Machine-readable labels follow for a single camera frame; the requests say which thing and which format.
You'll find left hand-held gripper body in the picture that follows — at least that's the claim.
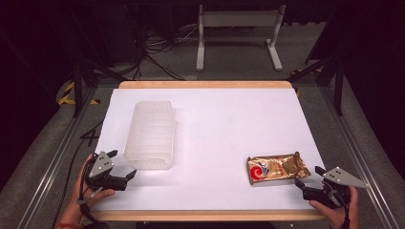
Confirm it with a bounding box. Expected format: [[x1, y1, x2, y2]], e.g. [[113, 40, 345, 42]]
[[83, 150, 129, 193]]

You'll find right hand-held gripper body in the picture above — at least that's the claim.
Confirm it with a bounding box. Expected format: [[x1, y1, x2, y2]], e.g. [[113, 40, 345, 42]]
[[302, 166, 368, 210]]

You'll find person's right hand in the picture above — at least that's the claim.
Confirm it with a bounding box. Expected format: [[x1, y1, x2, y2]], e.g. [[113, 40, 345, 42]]
[[309, 185, 360, 229]]

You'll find person's left hand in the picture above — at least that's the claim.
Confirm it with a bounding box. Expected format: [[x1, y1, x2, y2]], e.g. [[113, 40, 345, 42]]
[[70, 154, 117, 223]]

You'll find gold snack packet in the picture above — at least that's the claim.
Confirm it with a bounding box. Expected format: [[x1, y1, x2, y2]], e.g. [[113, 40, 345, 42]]
[[245, 151, 312, 186]]

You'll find translucent plastic container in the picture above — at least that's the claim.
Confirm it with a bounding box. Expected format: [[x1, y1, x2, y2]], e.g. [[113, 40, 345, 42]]
[[122, 100, 177, 171]]

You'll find yellow black hazard tape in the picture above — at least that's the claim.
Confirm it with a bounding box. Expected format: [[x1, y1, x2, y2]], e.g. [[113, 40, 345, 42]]
[[56, 81, 101, 106]]

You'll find black tripod stand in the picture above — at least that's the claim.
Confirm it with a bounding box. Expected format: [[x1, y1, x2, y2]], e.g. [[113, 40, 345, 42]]
[[285, 56, 346, 116], [70, 9, 128, 118]]

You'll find white table sheet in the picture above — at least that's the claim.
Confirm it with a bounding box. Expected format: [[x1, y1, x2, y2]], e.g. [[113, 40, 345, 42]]
[[91, 88, 327, 212]]

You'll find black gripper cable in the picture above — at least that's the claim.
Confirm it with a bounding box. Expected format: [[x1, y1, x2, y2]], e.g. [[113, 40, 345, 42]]
[[51, 120, 104, 229], [330, 190, 352, 229]]

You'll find aluminium floor rail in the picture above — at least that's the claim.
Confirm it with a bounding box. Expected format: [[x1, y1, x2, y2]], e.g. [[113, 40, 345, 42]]
[[24, 87, 98, 229], [319, 85, 399, 229]]

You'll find red wrist bracelet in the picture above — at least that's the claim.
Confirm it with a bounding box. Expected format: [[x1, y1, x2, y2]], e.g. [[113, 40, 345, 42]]
[[54, 221, 84, 229]]

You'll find bundle of black floor cables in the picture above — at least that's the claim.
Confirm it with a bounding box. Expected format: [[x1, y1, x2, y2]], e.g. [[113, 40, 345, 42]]
[[125, 6, 204, 81]]

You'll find white metal stand frame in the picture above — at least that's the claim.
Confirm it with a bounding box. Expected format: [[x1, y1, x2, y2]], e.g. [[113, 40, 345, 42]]
[[195, 4, 287, 73]]

